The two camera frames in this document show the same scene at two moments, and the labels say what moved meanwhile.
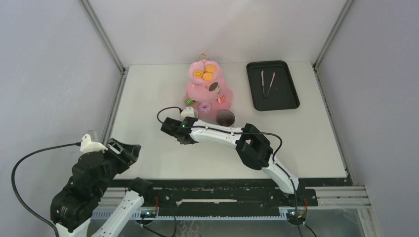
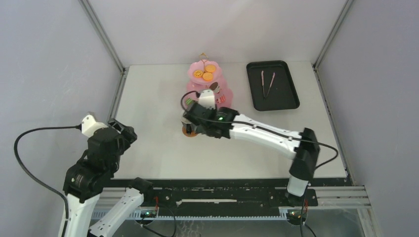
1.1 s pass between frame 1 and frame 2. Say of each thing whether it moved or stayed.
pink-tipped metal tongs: stayed
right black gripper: moved
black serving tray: stayed
